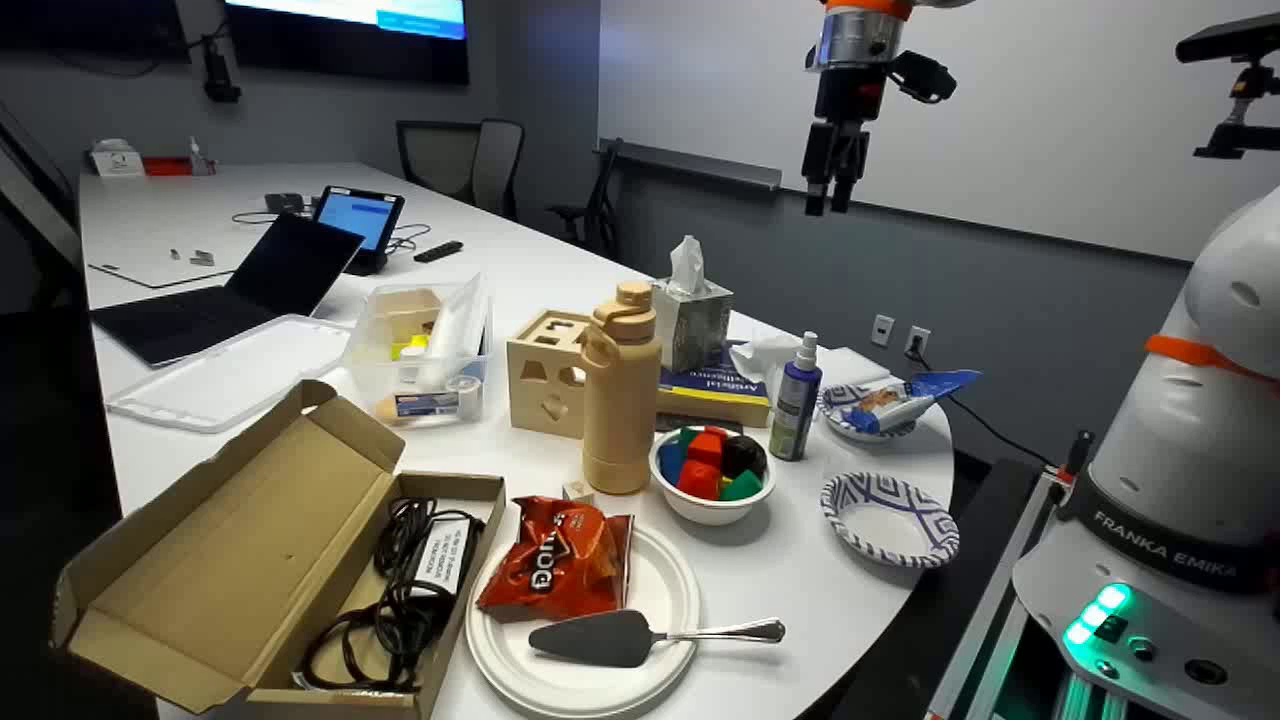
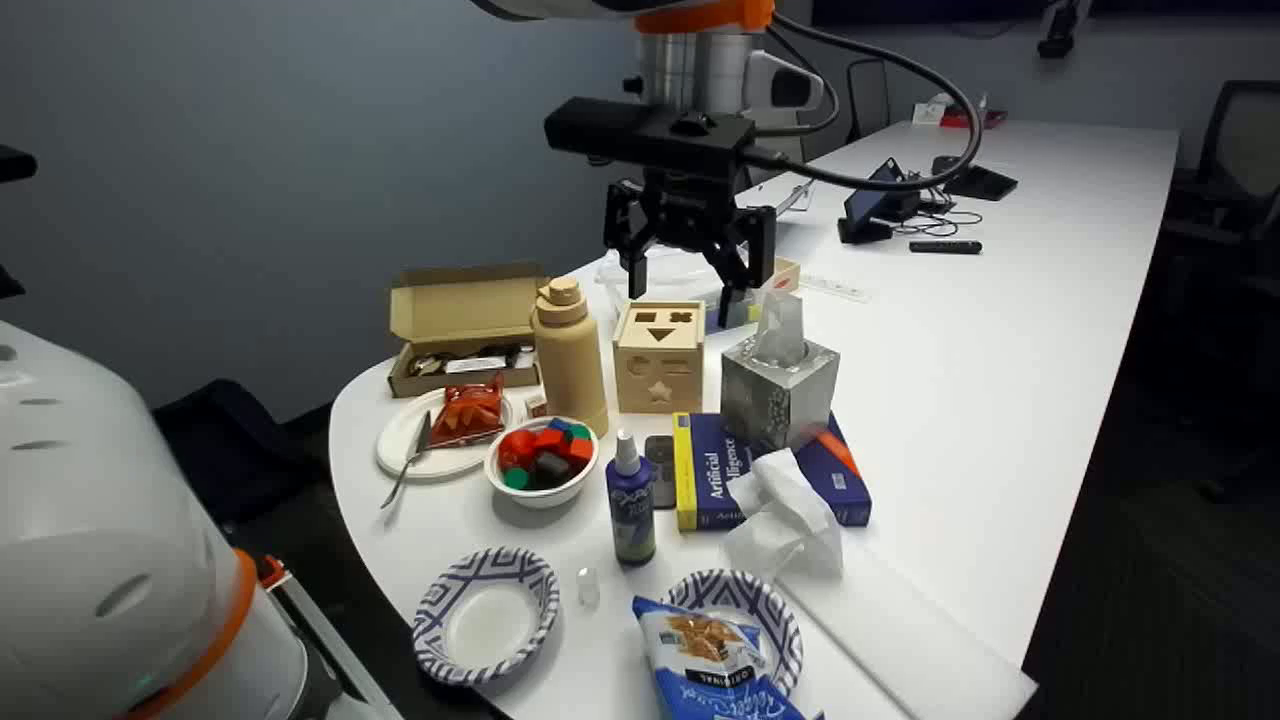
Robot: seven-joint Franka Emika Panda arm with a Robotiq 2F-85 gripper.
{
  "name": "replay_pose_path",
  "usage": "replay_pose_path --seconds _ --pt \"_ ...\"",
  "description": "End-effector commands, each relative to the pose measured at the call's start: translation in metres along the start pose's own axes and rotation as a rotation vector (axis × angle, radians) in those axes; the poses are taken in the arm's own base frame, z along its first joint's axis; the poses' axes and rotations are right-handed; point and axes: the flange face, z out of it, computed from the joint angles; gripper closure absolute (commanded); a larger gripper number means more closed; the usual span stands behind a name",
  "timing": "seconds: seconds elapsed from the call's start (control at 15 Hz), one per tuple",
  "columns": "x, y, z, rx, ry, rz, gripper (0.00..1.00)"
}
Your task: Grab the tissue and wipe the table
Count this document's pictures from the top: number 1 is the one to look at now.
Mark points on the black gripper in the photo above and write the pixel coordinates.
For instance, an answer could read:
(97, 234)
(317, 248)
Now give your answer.
(850, 115)

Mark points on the white tissue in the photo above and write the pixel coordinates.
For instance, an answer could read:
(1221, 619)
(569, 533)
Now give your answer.
(686, 264)

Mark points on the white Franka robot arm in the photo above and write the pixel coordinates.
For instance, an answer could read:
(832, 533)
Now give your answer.
(1203, 400)

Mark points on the grey patterned tissue box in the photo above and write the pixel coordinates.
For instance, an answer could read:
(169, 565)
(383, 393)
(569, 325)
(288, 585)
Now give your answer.
(694, 325)

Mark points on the whiteboard tray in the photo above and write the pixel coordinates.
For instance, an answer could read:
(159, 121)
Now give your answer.
(694, 164)

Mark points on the blue spray bottle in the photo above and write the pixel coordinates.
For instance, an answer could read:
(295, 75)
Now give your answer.
(792, 400)

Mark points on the blue pretzel snack bag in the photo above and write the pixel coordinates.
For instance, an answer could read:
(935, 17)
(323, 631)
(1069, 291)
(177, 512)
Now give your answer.
(935, 385)

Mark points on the blue hardcover textbook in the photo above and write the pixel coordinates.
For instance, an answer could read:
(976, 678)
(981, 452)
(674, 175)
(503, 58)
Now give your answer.
(715, 396)

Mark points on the black office chair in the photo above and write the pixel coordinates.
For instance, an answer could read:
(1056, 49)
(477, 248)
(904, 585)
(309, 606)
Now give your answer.
(594, 207)
(437, 157)
(503, 164)

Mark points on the whiteboard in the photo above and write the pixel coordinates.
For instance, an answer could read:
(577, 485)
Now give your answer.
(1065, 121)

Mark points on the black block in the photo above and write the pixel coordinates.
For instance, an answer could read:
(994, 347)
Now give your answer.
(736, 457)

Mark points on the red block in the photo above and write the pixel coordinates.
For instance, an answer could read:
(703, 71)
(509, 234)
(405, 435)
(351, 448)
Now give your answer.
(705, 448)

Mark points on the tan water bottle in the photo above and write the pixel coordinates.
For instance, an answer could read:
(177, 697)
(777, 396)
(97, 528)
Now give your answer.
(621, 414)

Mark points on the green block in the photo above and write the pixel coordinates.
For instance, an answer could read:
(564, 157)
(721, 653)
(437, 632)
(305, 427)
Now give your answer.
(742, 485)

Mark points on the blue block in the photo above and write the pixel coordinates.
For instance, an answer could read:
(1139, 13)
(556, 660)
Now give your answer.
(674, 457)

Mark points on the wooden shape sorter box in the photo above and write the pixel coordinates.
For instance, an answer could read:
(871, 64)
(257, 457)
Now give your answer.
(544, 383)

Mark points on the white bowl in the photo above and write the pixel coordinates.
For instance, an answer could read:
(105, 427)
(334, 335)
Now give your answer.
(705, 508)

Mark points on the black remote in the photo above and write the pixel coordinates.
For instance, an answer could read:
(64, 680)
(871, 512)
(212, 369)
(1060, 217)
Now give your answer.
(437, 248)

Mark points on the metal robot stand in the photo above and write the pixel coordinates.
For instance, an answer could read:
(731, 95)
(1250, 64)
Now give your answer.
(1002, 585)

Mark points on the clear plastic container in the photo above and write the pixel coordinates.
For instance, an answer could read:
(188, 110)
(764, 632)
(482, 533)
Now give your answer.
(425, 347)

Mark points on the white paper plate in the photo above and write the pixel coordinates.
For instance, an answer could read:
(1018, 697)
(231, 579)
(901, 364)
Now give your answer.
(665, 600)

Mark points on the orange chip bag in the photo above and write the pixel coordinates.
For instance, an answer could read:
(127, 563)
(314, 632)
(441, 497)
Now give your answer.
(552, 563)

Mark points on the tablet on stand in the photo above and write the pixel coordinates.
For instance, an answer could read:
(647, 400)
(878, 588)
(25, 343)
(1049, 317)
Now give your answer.
(356, 217)

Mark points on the grey cake server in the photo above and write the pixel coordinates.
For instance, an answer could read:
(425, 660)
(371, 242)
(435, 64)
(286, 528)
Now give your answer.
(594, 641)

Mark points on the black laptop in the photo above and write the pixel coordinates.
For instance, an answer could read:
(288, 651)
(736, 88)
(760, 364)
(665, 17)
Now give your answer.
(286, 264)

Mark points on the black webcam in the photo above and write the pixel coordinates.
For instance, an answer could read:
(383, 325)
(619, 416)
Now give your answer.
(221, 75)

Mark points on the clear plastic lid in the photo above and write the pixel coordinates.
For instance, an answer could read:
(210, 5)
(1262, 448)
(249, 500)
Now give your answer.
(227, 372)

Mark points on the small red item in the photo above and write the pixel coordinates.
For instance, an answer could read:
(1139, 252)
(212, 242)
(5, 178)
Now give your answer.
(169, 164)

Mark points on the cardboard box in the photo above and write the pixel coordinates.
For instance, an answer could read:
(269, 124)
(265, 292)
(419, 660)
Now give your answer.
(227, 563)

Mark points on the small white box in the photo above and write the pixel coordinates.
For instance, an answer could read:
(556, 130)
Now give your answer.
(118, 157)

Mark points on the white wall outlet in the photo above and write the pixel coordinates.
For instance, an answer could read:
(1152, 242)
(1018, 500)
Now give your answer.
(918, 343)
(880, 328)

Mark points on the black camera on stand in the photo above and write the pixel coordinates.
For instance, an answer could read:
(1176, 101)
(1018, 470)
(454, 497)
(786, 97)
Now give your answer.
(1233, 43)

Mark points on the wall television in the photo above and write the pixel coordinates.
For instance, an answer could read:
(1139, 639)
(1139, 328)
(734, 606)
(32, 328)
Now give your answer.
(344, 32)

